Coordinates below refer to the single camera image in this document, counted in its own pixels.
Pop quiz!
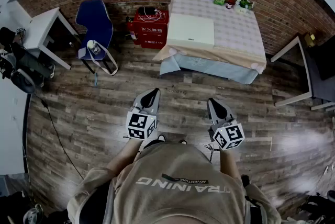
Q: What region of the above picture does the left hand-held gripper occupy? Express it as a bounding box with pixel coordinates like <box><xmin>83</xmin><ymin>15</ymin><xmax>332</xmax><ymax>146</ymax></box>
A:
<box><xmin>125</xmin><ymin>87</ymin><xmax>161</xmax><ymax>141</ymax></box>

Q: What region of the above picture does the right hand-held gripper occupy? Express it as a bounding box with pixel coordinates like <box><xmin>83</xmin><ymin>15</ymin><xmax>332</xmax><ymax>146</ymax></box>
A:
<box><xmin>206</xmin><ymin>97</ymin><xmax>245</xmax><ymax>151</ymax></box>

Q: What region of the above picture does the person's right forearm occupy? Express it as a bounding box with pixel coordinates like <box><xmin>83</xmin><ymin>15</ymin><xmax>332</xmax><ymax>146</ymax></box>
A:
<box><xmin>219</xmin><ymin>148</ymin><xmax>241</xmax><ymax>180</ymax></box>

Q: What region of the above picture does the person's left forearm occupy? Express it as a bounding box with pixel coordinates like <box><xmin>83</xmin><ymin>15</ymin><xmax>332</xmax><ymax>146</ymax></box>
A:
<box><xmin>105</xmin><ymin>136</ymin><xmax>144</xmax><ymax>174</ymax></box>

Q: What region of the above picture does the person's black left shoe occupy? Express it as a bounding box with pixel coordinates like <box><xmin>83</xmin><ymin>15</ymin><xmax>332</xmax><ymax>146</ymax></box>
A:
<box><xmin>143</xmin><ymin>133</ymin><xmax>168</xmax><ymax>150</ymax></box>

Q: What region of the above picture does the red fire extinguisher box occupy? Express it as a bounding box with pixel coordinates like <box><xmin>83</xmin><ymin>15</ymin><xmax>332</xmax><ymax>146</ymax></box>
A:
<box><xmin>132</xmin><ymin>8</ymin><xmax>170</xmax><ymax>49</ymax></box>

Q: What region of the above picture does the red fire extinguisher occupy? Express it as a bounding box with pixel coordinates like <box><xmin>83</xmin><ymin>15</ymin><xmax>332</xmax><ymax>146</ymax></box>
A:
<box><xmin>126</xmin><ymin>16</ymin><xmax>139</xmax><ymax>46</ymax></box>

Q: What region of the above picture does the clear water bottle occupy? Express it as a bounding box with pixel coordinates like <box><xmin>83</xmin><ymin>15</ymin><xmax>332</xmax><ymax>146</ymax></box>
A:
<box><xmin>86</xmin><ymin>39</ymin><xmax>102</xmax><ymax>56</ymax></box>

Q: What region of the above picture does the table with checked tablecloth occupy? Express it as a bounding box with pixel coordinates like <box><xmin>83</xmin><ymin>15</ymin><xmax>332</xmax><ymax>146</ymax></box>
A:
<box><xmin>152</xmin><ymin>0</ymin><xmax>267</xmax><ymax>85</ymax></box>

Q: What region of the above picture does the black power bank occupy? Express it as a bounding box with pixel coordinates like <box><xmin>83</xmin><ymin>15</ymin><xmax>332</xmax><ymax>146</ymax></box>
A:
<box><xmin>138</xmin><ymin>6</ymin><xmax>156</xmax><ymax>17</ymax></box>

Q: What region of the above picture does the person's beige shirt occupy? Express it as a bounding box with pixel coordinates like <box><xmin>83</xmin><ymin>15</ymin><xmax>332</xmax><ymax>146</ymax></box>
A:
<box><xmin>66</xmin><ymin>142</ymin><xmax>282</xmax><ymax>224</ymax></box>

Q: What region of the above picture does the blue chair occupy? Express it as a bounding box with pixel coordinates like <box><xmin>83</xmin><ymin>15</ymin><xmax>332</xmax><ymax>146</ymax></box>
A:
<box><xmin>75</xmin><ymin>0</ymin><xmax>119</xmax><ymax>75</ymax></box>

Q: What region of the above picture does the white framed table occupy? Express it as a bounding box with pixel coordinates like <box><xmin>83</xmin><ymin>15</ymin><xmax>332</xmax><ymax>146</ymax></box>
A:
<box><xmin>270</xmin><ymin>35</ymin><xmax>335</xmax><ymax>111</ymax></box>

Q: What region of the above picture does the small potted plant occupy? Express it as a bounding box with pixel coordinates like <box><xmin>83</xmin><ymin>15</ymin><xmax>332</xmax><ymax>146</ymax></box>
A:
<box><xmin>234</xmin><ymin>0</ymin><xmax>255</xmax><ymax>15</ymax></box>

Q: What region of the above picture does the yellow box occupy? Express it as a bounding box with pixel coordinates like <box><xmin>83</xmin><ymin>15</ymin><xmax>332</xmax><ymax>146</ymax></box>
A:
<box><xmin>303</xmin><ymin>32</ymin><xmax>318</xmax><ymax>48</ymax></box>

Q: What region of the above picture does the white side table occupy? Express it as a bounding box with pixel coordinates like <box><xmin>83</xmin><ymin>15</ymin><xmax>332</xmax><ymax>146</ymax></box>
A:
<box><xmin>6</xmin><ymin>0</ymin><xmax>81</xmax><ymax>71</ymax></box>

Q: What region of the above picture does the black equipment bag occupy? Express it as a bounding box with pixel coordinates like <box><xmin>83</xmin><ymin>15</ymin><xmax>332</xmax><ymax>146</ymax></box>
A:
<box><xmin>0</xmin><ymin>26</ymin><xmax>56</xmax><ymax>95</ymax></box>

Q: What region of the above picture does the grey sneaker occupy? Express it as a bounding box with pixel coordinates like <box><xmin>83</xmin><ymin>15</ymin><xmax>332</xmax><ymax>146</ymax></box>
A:
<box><xmin>23</xmin><ymin>203</ymin><xmax>44</xmax><ymax>224</ymax></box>

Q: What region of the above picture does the beige strap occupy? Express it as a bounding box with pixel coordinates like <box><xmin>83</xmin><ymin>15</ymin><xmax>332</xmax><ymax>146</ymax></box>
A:
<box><xmin>87</xmin><ymin>40</ymin><xmax>119</xmax><ymax>76</ymax></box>

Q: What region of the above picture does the white charging cable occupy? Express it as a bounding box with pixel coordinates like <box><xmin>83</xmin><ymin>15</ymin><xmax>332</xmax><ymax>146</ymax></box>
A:
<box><xmin>138</xmin><ymin>9</ymin><xmax>165</xmax><ymax>23</ymax></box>

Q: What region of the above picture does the black floor cable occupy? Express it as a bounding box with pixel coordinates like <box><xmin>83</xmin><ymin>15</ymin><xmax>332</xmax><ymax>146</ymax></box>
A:
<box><xmin>33</xmin><ymin>92</ymin><xmax>85</xmax><ymax>181</ymax></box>

